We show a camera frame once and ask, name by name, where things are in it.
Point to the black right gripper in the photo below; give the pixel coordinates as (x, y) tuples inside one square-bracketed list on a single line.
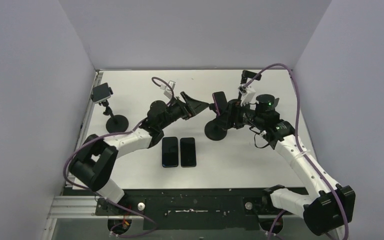
[(230, 112)]

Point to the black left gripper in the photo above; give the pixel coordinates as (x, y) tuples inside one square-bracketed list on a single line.
[(190, 107)]

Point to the black round-base stand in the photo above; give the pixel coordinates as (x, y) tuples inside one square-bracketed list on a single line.
[(115, 123), (214, 132), (246, 74)]

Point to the black smartphone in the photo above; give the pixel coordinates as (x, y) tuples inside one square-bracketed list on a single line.
[(170, 152), (188, 158)]

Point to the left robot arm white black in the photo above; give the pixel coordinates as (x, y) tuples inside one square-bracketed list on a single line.
[(94, 161)]

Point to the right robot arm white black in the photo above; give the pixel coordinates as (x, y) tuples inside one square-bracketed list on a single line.
[(327, 205)]

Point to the grey smartphone on left stand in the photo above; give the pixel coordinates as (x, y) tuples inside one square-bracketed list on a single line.
[(101, 93)]

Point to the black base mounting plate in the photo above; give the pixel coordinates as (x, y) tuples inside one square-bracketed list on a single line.
[(202, 209)]

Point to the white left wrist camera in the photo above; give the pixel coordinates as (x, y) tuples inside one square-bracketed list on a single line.
[(168, 89)]

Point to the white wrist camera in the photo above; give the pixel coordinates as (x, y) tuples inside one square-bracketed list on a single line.
[(246, 94), (168, 89)]

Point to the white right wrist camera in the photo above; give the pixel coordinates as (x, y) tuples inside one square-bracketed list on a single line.
[(246, 94)]

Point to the aluminium table frame rail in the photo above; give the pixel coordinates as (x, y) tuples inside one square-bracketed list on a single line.
[(83, 127)]

